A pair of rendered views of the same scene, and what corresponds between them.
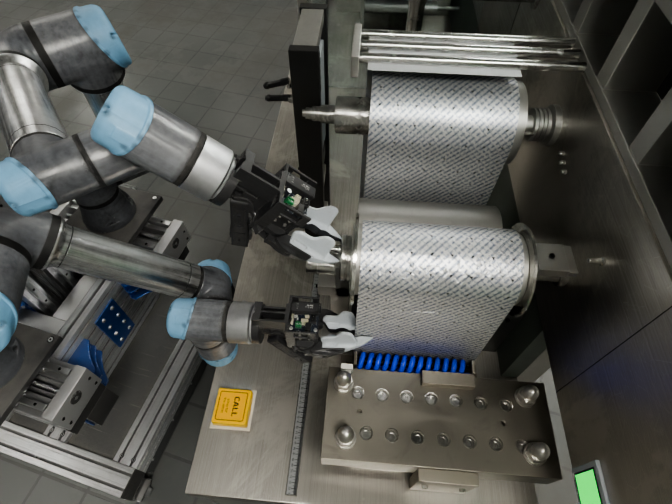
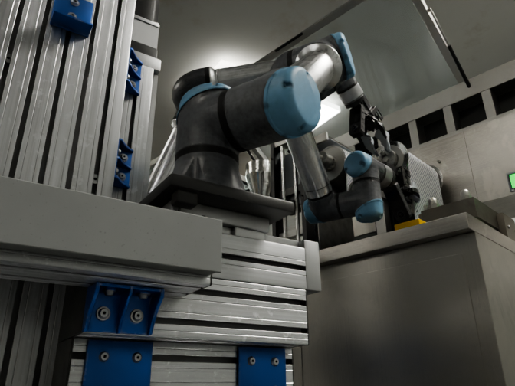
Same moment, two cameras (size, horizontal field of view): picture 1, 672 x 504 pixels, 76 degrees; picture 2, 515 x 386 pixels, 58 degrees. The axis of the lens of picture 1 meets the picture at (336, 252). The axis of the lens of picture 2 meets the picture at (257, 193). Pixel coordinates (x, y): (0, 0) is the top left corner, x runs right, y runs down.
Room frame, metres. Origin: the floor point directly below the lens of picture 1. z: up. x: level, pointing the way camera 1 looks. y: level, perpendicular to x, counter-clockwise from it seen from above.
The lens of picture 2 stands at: (-0.18, 1.36, 0.52)
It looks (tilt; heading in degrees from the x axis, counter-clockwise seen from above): 23 degrees up; 310
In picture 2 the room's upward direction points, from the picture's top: 1 degrees counter-clockwise
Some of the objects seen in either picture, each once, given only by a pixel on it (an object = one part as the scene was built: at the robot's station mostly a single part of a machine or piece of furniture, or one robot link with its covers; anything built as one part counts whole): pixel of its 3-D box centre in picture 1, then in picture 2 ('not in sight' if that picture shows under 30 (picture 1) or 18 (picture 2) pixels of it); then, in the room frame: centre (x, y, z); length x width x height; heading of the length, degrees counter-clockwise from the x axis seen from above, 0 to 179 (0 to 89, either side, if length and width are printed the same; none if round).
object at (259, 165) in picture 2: not in sight; (260, 171); (1.10, -0.20, 1.50); 0.14 x 0.14 x 0.06
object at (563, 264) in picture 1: (554, 259); not in sight; (0.37, -0.33, 1.28); 0.06 x 0.05 x 0.02; 85
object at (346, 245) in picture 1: (347, 258); (386, 160); (0.39, -0.02, 1.25); 0.07 x 0.02 x 0.07; 175
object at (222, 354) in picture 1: (215, 334); (362, 201); (0.37, 0.25, 1.01); 0.11 x 0.08 x 0.11; 11
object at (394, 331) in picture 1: (421, 335); (428, 203); (0.32, -0.15, 1.11); 0.23 x 0.01 x 0.18; 85
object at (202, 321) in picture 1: (202, 320); (364, 168); (0.35, 0.24, 1.11); 0.11 x 0.08 x 0.09; 85
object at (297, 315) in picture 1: (288, 324); (392, 181); (0.34, 0.09, 1.12); 0.12 x 0.08 x 0.09; 85
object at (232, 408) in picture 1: (232, 407); (413, 228); (0.25, 0.21, 0.91); 0.07 x 0.07 x 0.02; 85
